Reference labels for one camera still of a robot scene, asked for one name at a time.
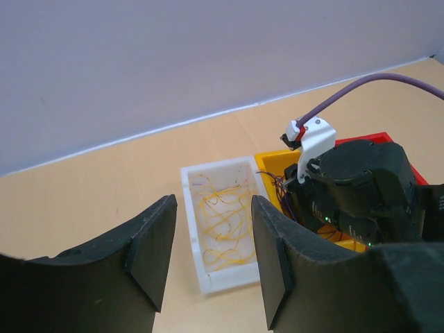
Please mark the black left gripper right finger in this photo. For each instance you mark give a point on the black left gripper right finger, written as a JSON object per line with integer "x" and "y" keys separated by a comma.
{"x": 310, "y": 284}

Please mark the yellow plastic bin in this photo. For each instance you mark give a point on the yellow plastic bin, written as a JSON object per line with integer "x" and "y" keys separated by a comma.
{"x": 271, "y": 168}

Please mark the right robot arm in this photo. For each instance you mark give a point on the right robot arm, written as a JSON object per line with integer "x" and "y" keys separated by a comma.
{"x": 367, "y": 191}

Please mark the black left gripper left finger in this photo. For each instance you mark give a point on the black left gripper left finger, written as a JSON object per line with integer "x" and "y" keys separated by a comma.
{"x": 112, "y": 283}

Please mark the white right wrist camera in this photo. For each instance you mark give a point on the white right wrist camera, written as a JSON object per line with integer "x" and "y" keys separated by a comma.
{"x": 312, "y": 140}

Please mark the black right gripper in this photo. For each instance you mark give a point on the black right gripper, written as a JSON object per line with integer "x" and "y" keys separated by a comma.
{"x": 312, "y": 198}

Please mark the white plastic bin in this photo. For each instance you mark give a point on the white plastic bin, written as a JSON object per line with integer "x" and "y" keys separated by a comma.
{"x": 217, "y": 198}

